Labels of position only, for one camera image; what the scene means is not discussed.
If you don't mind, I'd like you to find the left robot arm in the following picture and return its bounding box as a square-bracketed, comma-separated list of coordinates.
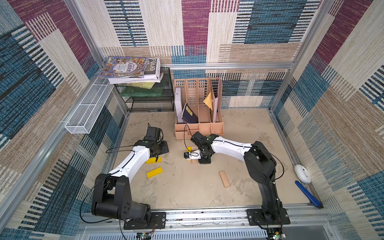
[91, 126, 169, 227]

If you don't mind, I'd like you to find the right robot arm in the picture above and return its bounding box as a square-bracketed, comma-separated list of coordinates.
[184, 132, 291, 227]

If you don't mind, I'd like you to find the dark navy booklet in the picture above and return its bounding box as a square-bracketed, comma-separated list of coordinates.
[182, 103, 199, 124]

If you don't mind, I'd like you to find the pink desk file organizer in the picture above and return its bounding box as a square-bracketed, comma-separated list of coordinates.
[174, 78, 224, 140]

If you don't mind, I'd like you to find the yellow paper sheet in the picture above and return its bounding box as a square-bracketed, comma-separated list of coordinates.
[203, 92, 213, 110]

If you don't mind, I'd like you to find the white folder in organizer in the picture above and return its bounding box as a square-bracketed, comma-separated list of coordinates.
[175, 88, 184, 124]

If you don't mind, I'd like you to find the green folder on shelf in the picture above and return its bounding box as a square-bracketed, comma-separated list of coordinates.
[120, 87, 163, 97]

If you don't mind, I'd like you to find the black and white Folio book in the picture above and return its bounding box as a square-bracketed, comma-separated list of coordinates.
[101, 57, 164, 84]

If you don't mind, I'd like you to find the colourful illustrated book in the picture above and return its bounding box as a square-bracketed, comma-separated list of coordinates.
[99, 57, 149, 78]

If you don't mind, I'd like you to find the white round device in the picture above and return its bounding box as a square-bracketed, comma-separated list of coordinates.
[294, 164, 312, 184]

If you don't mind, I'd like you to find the blue stick tool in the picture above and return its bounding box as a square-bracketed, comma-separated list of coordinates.
[295, 181, 324, 209]

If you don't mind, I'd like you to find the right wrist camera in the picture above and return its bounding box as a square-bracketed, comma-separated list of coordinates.
[184, 152, 201, 160]

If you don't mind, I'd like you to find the black wire shelf rack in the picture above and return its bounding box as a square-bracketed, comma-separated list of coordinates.
[115, 68, 175, 113]

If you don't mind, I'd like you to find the white wire mesh basket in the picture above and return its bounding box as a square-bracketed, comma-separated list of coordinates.
[65, 84, 113, 134]

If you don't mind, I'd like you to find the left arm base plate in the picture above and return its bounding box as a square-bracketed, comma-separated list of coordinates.
[123, 212, 167, 230]

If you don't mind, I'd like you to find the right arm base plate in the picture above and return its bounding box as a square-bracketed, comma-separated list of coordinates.
[246, 208, 291, 226]

